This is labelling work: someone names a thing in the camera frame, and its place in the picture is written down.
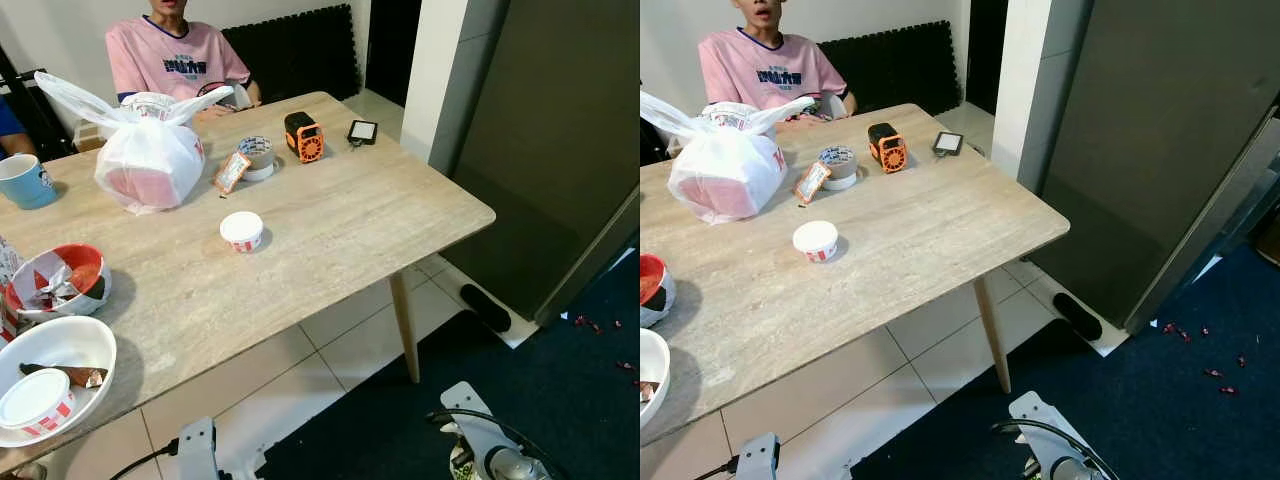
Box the grey fridge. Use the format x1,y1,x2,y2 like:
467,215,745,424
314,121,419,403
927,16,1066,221
1030,0,1280,346
430,0,641,334

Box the red bowl with wrappers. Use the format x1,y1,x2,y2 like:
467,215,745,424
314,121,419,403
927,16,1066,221
5,243,113,323
640,253,678,329

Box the large white plastic bag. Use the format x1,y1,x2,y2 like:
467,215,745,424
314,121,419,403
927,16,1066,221
640,90,817,226
35,72,237,216

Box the large white bowl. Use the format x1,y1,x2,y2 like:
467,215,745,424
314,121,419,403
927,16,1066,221
0,316,118,448
640,328,673,417

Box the small red white lidded cup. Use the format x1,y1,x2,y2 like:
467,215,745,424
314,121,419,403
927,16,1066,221
219,211,264,254
0,368,78,440
793,220,840,264

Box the orange framed card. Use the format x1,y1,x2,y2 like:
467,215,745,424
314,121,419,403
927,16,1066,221
213,151,252,197
795,161,833,208

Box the dark floor mat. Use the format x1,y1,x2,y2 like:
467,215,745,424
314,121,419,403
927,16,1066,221
850,245,1280,480
260,235,641,480

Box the grey tape roll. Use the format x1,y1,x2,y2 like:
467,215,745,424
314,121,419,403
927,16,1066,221
818,146,860,192
237,136,277,183

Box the person in pink shirt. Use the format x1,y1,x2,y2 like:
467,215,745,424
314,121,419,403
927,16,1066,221
698,0,859,129
105,0,263,123

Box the orange black portable speaker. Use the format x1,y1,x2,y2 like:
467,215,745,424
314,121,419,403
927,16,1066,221
284,111,325,165
867,122,909,175

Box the brown wrapper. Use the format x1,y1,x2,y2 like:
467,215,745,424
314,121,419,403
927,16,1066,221
18,362,109,392

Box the light blue mug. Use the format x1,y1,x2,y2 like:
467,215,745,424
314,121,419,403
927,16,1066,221
0,154,59,211

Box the person in blue shirt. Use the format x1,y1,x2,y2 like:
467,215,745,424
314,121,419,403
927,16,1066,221
0,95,41,161

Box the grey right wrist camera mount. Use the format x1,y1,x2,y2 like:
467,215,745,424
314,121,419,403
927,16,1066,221
440,382,501,466
1008,390,1079,476

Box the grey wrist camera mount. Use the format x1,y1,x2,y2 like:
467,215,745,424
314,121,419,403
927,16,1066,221
1008,390,1079,476
440,382,501,466
178,418,219,480
738,432,781,480

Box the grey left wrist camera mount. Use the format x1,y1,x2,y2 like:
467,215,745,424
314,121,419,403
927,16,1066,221
738,432,781,480
178,418,219,480

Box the black foam wall panel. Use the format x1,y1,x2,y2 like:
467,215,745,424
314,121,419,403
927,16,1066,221
818,20,968,116
220,5,361,106

